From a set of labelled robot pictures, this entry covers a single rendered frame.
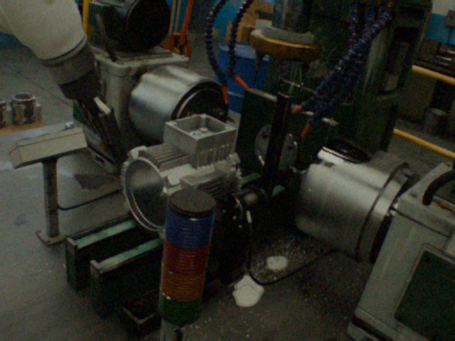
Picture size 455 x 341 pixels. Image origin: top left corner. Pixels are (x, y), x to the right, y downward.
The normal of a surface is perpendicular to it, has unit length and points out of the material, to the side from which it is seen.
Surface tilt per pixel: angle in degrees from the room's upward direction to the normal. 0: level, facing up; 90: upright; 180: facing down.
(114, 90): 90
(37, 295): 0
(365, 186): 47
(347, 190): 58
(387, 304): 90
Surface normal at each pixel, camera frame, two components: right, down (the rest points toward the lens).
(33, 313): 0.15, -0.89
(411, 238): -0.67, 0.23
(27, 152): 0.68, -0.19
